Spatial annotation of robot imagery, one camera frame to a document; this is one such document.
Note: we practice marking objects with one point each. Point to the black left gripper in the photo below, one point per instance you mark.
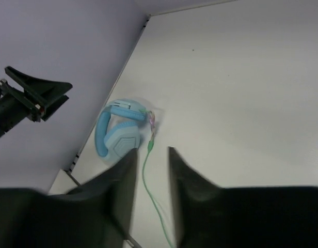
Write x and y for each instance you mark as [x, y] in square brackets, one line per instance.
[16, 105]

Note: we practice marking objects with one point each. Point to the light blue headphones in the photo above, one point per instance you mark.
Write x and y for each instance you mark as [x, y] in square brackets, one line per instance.
[117, 131]

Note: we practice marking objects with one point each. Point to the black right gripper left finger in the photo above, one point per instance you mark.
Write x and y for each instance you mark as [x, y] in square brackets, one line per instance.
[95, 214]

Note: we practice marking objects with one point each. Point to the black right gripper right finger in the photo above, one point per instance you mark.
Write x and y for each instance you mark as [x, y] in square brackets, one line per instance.
[207, 215]

